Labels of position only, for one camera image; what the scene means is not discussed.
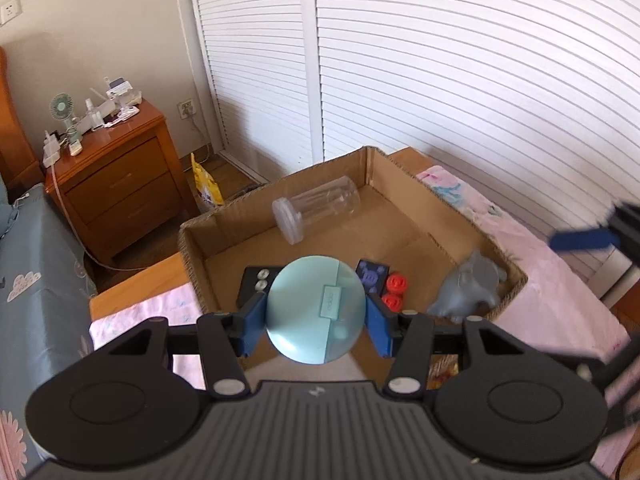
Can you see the white remote control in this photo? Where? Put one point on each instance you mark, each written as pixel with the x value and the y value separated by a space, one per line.
pixel 76 148

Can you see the clear plastic jar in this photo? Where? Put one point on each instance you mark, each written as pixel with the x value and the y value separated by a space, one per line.
pixel 325 202

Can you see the wooden nightstand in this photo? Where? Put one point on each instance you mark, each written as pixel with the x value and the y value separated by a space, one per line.
pixel 125 175

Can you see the white wall socket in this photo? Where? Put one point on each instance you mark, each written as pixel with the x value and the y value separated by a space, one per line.
pixel 10 11
pixel 187 109

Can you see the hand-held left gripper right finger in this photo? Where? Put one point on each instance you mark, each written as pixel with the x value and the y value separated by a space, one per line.
pixel 377 325

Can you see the white louvered closet door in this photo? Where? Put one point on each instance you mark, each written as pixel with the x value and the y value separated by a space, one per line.
pixel 250 60
pixel 475 70

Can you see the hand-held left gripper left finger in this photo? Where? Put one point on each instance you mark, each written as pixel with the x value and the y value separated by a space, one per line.
pixel 252 325

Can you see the white power strip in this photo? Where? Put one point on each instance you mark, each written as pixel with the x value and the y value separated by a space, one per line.
pixel 51 150

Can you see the yellow snack bag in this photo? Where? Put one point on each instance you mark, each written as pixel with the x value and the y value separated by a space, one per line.
pixel 207 187

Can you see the blue bed sheet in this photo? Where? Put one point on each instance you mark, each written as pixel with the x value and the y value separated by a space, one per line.
pixel 40 310

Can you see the pink floral quilt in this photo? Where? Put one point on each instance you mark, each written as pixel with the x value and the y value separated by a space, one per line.
pixel 15 445

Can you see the white flat box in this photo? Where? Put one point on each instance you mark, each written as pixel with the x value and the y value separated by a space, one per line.
pixel 95 121

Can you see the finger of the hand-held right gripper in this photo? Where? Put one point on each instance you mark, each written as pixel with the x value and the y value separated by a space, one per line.
pixel 622 370
pixel 582 240

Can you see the wooden bed headboard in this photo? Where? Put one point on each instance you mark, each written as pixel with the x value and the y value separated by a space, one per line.
pixel 15 135

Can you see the brown cardboard box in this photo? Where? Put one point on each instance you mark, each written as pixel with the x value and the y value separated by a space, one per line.
pixel 400 220

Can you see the mint green round case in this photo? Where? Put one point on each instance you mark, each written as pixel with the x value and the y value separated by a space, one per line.
pixel 310 310

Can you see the grey animal toy figure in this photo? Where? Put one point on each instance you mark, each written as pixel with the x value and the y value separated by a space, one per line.
pixel 465 285

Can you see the small green desk fan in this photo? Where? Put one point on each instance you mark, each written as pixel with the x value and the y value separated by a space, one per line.
pixel 62 110

